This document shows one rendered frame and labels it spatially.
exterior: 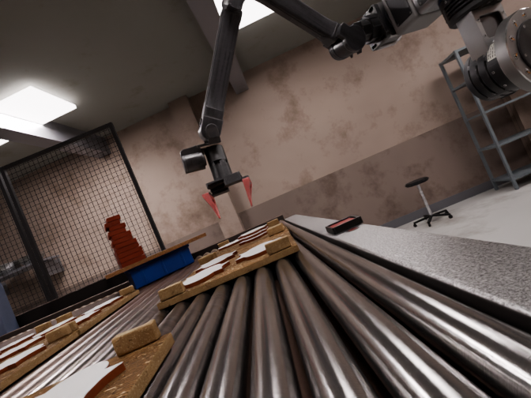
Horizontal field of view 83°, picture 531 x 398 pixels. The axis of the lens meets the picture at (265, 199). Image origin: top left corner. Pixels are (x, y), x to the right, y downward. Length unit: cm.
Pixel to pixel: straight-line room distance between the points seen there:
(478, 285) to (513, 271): 3
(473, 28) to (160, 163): 445
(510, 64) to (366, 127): 390
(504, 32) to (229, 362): 89
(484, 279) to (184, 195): 462
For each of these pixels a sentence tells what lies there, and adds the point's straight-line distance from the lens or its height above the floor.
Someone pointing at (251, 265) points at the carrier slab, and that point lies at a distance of 70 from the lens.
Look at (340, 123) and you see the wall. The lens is 470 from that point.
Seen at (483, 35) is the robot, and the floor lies 122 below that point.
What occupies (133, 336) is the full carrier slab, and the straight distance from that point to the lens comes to 47.
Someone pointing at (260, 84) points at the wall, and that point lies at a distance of 484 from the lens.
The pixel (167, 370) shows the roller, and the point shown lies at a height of 91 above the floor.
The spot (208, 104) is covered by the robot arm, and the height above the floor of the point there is 137.
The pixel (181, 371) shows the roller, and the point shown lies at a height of 92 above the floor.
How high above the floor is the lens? 104
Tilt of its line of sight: 1 degrees up
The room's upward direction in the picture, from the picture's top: 23 degrees counter-clockwise
